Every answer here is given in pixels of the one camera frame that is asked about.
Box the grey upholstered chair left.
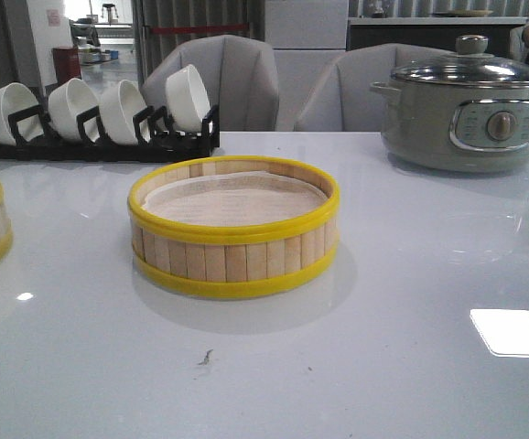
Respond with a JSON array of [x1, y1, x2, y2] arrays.
[[141, 35, 279, 132]]

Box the grey upholstered chair right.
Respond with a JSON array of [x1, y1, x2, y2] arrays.
[[294, 43, 446, 132]]

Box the white steamer liner cloth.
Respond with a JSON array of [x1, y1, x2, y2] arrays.
[[142, 171, 328, 227]]

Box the bamboo steamer tier yellow rims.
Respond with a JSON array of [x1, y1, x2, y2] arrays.
[[127, 155, 340, 299]]

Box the grey-green electric cooking pot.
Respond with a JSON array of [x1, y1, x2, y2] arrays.
[[370, 80, 529, 173]]

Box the grey upholstered chair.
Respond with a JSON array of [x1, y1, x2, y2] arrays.
[[141, 35, 279, 132], [294, 43, 446, 132]]

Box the red box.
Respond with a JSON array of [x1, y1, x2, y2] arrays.
[[52, 47, 81, 86]]

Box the glass pot lid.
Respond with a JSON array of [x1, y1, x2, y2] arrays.
[[391, 35, 529, 88]]

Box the white ceramic bowl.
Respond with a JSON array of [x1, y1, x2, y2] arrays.
[[165, 64, 211, 133], [99, 80, 147, 145], [0, 82, 38, 145], [49, 78, 99, 142]]

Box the black bowl rack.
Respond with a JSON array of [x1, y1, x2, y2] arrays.
[[0, 104, 220, 164]]

